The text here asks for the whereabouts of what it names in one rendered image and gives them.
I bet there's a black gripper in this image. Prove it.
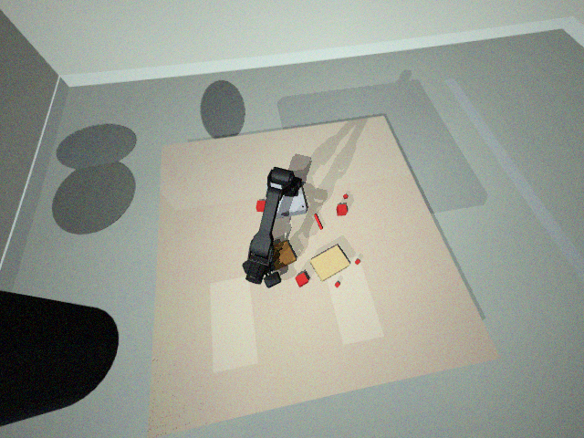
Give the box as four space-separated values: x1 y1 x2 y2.
263 259 282 288

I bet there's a beige flat square block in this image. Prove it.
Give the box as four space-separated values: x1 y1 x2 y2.
309 245 350 282

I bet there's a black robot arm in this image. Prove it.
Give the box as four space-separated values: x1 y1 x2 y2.
242 167 302 285

